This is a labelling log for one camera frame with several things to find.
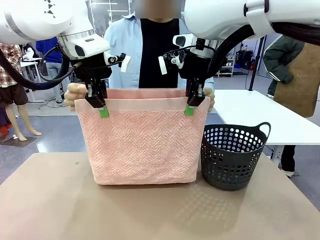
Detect dark grey perforated basket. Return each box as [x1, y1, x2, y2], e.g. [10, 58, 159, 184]
[200, 121, 272, 192]

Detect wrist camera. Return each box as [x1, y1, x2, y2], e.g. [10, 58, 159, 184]
[162, 49, 188, 70]
[103, 52, 127, 68]

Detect white shelf rack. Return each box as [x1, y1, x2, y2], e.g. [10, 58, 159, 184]
[216, 43, 236, 78]

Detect mannequin in plaid shirt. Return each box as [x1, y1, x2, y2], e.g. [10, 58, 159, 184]
[0, 42, 43, 142]

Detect person's left forearm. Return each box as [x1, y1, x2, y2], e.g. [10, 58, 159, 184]
[203, 76, 215, 90]

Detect white table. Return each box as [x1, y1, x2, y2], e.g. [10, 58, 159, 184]
[213, 89, 320, 165]

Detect person's left hand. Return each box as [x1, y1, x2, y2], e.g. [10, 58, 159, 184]
[202, 87, 216, 113]

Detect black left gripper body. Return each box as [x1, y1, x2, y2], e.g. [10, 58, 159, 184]
[74, 51, 113, 84]

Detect dark storage bins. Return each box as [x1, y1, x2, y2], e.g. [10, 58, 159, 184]
[234, 48, 256, 71]

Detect black corrugated cable hose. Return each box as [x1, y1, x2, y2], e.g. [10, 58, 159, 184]
[204, 22, 320, 79]
[0, 47, 83, 91]

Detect black stand pole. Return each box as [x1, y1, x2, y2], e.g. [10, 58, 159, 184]
[248, 36, 266, 92]

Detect person's right hand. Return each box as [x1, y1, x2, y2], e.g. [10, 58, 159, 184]
[63, 82, 88, 112]

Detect person in blue cardigan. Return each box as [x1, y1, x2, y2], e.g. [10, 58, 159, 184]
[103, 0, 216, 90]

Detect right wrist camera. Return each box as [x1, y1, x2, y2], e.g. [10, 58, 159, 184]
[162, 49, 188, 70]

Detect pink towel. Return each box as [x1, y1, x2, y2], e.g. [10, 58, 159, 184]
[74, 87, 211, 186]

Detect person in blue top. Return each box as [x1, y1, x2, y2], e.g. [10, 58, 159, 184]
[36, 37, 65, 104]

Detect small white desk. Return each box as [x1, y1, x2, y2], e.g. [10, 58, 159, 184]
[19, 56, 44, 103]

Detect white paper tag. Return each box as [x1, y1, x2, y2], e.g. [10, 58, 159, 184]
[157, 55, 168, 75]
[119, 55, 132, 74]

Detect person in brown apron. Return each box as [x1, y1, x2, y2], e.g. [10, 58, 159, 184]
[262, 34, 320, 178]

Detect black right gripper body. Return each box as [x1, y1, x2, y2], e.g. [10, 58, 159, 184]
[177, 52, 213, 81]

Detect grey mannequin base plate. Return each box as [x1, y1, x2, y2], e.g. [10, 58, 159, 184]
[0, 134, 39, 149]

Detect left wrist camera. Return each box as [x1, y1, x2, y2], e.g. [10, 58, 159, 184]
[103, 52, 127, 68]

